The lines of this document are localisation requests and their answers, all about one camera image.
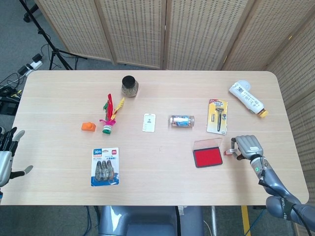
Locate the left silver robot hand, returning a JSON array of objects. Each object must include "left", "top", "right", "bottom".
[{"left": 0, "top": 126, "right": 34, "bottom": 188}]

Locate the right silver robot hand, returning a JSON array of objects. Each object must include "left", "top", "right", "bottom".
[{"left": 230, "top": 135, "right": 264, "bottom": 162}]

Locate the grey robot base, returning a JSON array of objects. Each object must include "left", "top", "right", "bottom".
[{"left": 98, "top": 205, "right": 205, "bottom": 236}]

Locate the red ink pad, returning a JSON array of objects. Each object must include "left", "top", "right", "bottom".
[{"left": 192, "top": 137, "right": 223, "bottom": 169}]

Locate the razor in yellow blister pack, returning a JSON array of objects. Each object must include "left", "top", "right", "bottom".
[{"left": 206, "top": 99, "right": 229, "bottom": 135}]

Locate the black floor box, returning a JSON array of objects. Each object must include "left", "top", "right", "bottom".
[{"left": 0, "top": 96, "right": 20, "bottom": 115}]

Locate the small orange block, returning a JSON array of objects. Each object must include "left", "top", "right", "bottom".
[{"left": 81, "top": 121, "right": 96, "bottom": 133}]

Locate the white bottle with yellow cap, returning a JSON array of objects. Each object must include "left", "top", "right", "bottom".
[{"left": 228, "top": 79, "right": 269, "bottom": 119}]

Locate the clear plastic snack jar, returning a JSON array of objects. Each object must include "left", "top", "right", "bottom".
[{"left": 168, "top": 115, "right": 195, "bottom": 129}]

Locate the blue correction tape blister pack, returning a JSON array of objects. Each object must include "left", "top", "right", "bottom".
[{"left": 91, "top": 147, "right": 121, "bottom": 187}]

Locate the white power strip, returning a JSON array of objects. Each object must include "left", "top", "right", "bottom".
[{"left": 26, "top": 61, "right": 43, "bottom": 71}]

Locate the white ID badge holder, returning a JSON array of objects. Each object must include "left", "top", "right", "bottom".
[{"left": 142, "top": 113, "right": 157, "bottom": 133}]

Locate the colourful feather shuttlecock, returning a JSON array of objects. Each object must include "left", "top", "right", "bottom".
[{"left": 99, "top": 92, "right": 126, "bottom": 135}]

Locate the black tripod stand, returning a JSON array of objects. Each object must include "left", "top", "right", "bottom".
[{"left": 19, "top": 0, "right": 87, "bottom": 71}]

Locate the wooden woven folding screen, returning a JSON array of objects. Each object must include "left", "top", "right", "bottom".
[{"left": 34, "top": 0, "right": 315, "bottom": 236}]

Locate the glass jar with black lid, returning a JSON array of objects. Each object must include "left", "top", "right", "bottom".
[{"left": 121, "top": 75, "right": 139, "bottom": 98}]

